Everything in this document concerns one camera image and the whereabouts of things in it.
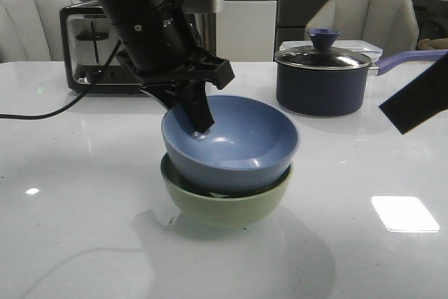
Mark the beige chair right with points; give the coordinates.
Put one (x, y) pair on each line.
(388, 24)

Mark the green bowl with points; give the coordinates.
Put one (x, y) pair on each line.
(222, 211)

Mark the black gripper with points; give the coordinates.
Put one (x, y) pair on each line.
(184, 85)

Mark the dark blue saucepan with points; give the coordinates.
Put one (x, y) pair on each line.
(330, 93)

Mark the blue bowl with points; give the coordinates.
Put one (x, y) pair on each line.
(250, 145)

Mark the clear plastic container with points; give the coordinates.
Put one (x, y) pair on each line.
(359, 46)

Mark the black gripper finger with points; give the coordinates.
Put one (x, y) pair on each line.
(419, 100)

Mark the glass pot lid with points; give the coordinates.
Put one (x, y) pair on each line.
(321, 54)

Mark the beige chair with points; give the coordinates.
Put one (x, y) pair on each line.
(31, 31)
(388, 24)

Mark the black and chrome toaster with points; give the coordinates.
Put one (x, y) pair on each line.
(88, 39)

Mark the white refrigerator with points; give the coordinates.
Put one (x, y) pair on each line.
(245, 30)

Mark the beige chair left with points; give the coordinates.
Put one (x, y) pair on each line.
(31, 31)

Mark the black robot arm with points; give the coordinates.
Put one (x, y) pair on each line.
(162, 52)

